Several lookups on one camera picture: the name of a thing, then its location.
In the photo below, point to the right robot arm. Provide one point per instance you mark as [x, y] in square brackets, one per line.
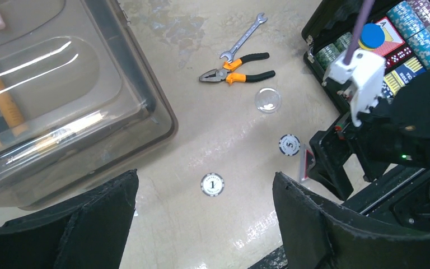
[395, 131]

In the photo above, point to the red green chip row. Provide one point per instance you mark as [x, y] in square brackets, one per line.
[327, 55]

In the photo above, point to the black metal table frame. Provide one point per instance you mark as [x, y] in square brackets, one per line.
[401, 197]

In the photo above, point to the white poker chip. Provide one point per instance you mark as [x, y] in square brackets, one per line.
[212, 184]
[289, 145]

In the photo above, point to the red dice in case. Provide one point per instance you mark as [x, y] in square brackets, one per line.
[399, 55]

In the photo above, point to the red triangle dealer marker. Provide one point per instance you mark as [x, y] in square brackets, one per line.
[307, 159]

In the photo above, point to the clear round disc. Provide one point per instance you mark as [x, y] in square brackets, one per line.
[268, 100]

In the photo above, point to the yellow blue card deck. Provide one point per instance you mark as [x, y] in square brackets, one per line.
[401, 76]

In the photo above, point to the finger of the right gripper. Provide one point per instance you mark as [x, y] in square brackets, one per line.
[330, 154]

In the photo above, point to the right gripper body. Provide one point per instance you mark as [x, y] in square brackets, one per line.
[346, 131]

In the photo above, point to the silver wrench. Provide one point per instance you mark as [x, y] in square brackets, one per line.
[230, 54]

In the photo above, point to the blue round button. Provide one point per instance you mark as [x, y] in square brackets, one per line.
[372, 37]

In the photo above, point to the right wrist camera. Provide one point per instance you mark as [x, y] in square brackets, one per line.
[366, 72]

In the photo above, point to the yellow green chip row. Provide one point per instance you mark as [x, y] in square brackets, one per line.
[342, 43]

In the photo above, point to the black poker case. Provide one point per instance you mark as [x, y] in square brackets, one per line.
[331, 20]

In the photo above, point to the translucent brown storage box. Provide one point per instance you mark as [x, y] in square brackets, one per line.
[77, 98]

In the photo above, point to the red card deck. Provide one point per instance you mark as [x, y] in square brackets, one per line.
[393, 39]

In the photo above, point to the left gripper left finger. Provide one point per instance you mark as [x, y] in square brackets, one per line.
[89, 230]

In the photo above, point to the light blue chip row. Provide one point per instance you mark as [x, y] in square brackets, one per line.
[412, 19]

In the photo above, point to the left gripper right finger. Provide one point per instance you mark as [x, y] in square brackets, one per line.
[319, 233]

